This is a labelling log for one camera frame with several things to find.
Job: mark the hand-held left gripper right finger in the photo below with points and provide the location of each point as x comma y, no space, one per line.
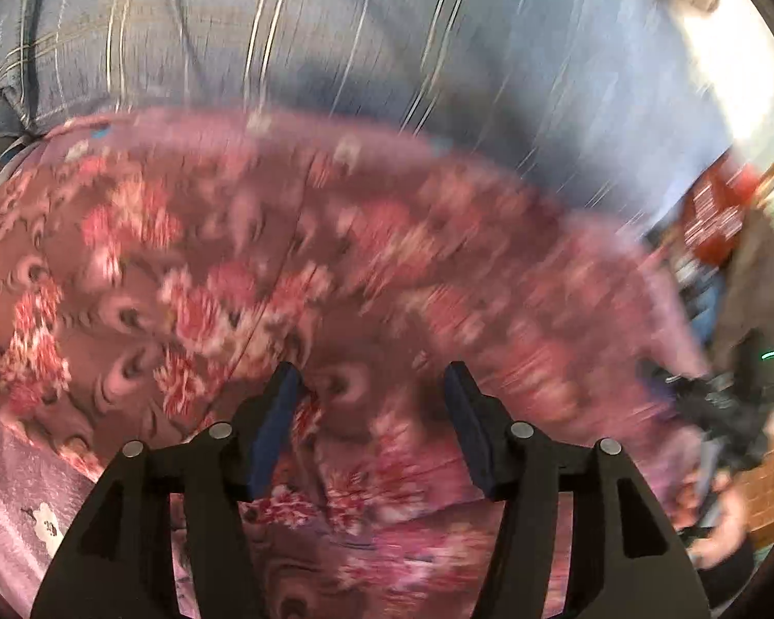
467,425

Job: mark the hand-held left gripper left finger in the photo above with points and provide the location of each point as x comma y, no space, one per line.
276,425

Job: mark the pink floral garment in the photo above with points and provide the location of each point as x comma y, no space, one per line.
245,258

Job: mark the person's right hand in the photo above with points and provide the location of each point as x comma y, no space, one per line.
722,522

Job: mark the red printed box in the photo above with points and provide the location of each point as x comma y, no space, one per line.
716,213

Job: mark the blue plaid blanket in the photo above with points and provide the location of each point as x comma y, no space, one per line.
374,45

